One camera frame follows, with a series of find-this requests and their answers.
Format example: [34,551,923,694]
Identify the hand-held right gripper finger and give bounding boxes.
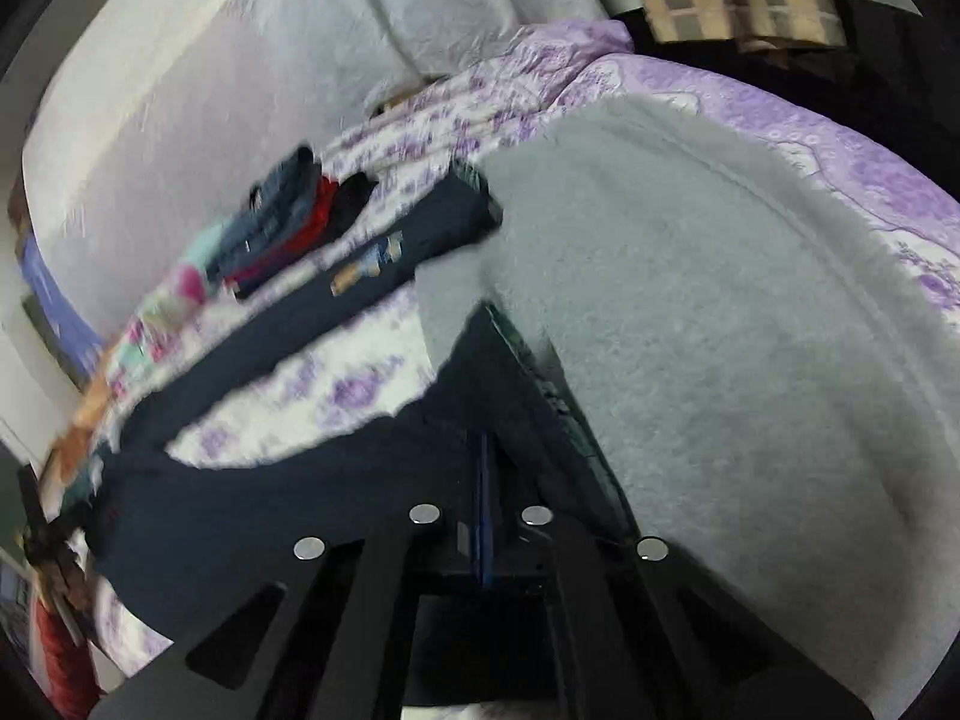
[88,431,485,720]
[484,431,875,720]

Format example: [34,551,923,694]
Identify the navy blue pants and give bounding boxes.
[90,165,638,646]

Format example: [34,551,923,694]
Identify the red cloth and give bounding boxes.
[31,600,104,720]

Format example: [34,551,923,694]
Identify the purple floral bed sheet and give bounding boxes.
[90,19,960,683]

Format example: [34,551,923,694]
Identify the colourful floral pillow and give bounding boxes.
[75,221,222,428]

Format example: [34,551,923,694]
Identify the grey fleece blanket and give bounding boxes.
[416,101,960,720]

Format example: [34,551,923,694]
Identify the folded red garment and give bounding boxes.
[225,176,342,295]

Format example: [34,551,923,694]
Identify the folded black garment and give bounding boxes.
[328,171,380,241]

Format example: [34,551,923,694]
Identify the folded blue jeans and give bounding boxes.
[204,144,325,280]

